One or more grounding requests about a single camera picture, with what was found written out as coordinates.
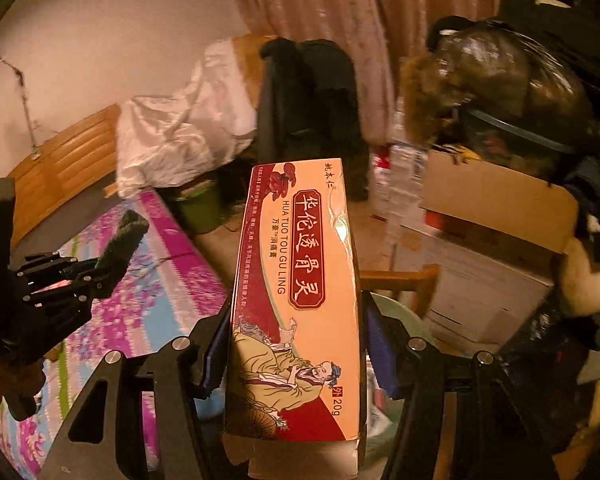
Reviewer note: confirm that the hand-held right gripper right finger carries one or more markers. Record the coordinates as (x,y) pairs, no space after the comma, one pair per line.
(382,355)

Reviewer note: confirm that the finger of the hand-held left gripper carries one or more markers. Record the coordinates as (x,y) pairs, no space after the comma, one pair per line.
(55,266)
(65,302)

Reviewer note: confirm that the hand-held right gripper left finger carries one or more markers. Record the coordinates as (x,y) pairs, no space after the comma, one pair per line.
(211,370)

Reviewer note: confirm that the pale green translucent bin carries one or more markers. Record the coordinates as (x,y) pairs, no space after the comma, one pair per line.
(397,312)

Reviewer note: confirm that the dark fuzzy roll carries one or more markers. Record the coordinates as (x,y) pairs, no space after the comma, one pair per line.
(122,245)

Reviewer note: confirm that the orange medicine box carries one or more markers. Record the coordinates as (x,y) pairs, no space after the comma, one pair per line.
(295,260)

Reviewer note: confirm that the wooden chair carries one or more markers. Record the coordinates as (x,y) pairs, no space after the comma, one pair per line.
(410,280)

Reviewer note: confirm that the wooden headboard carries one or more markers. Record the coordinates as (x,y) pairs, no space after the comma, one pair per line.
(65,160)

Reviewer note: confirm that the purple floral bed blanket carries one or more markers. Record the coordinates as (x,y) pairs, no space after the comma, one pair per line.
(170,270)

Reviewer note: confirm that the white cardboard box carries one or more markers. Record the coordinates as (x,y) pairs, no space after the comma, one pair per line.
(470,285)

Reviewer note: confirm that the green plastic bucket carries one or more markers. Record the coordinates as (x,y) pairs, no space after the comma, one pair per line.
(200,207)

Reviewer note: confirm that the black plastic bag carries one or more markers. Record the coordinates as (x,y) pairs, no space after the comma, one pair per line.
(545,370)

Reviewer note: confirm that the pack of water bottles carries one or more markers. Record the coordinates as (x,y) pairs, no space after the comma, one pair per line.
(397,185)

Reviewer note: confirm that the white satin cloth cover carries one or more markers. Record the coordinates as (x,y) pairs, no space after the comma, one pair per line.
(180,125)

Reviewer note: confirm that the brown cardboard box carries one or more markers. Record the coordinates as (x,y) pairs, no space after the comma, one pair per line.
(500,200)

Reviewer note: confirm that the cream pillow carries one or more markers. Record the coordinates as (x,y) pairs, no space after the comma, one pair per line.
(580,275)

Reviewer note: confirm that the dark blue hanging jacket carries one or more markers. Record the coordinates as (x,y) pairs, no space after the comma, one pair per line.
(335,110)

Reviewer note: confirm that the blue rimmed clear tub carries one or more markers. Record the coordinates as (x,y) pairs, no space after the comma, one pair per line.
(520,135)

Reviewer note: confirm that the tan upholstered furniture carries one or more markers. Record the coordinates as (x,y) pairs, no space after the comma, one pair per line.
(250,60)

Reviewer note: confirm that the black hanging jacket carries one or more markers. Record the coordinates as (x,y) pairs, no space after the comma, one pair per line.
(280,90)

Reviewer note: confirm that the black garbage bag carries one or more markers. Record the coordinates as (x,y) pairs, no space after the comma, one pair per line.
(520,75)

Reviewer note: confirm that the pink patterned curtain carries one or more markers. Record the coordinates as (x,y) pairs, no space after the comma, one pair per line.
(355,10)

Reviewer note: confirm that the black clothing pile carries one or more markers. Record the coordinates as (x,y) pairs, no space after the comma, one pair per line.
(555,15)

